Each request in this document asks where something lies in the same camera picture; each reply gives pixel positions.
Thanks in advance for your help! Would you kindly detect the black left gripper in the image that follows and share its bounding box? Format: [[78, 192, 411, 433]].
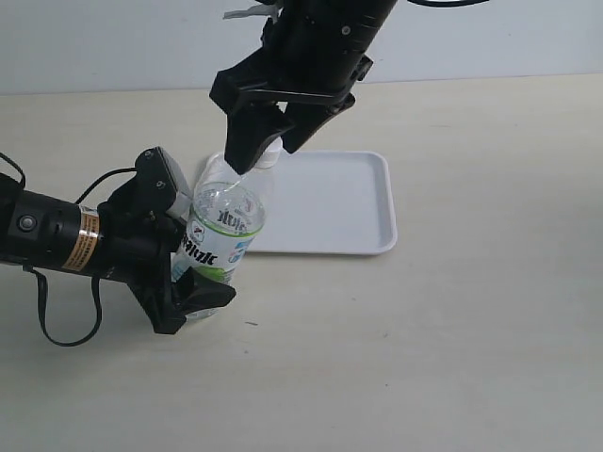
[[99, 181, 236, 334]]

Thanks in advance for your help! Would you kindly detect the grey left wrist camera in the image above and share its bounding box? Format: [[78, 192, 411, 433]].
[[134, 147, 193, 219]]

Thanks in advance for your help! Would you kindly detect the white rectangular plastic tray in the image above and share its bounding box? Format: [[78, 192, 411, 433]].
[[202, 150, 399, 257]]

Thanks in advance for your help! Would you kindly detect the clear plastic water bottle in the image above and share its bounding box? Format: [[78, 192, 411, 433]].
[[170, 162, 268, 322]]

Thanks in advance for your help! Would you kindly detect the white bottle cap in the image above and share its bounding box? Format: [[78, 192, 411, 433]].
[[254, 137, 284, 170]]

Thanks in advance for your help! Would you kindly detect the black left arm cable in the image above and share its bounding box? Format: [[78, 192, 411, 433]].
[[0, 153, 138, 348]]

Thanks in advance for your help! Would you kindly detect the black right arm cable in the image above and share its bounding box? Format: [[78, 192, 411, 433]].
[[404, 0, 496, 8]]

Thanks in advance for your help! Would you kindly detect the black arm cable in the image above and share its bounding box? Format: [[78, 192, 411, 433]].
[[404, 0, 496, 8], [0, 153, 138, 348]]

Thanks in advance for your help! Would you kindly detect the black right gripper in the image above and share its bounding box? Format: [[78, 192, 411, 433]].
[[210, 1, 374, 175]]

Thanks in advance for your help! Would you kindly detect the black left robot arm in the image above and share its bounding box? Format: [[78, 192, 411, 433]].
[[1, 174, 236, 334]]

